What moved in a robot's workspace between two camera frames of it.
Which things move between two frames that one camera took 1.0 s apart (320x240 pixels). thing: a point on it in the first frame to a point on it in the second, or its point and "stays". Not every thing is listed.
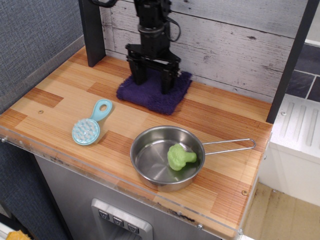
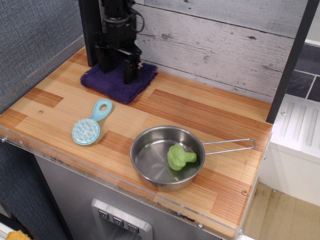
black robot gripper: x=154 y=51 to x=119 y=35
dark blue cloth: x=150 y=94 to x=112 y=85
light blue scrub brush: x=85 y=131 stays
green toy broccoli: x=177 y=157 stays
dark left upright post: x=92 y=29 stays
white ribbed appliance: x=292 y=164 stays
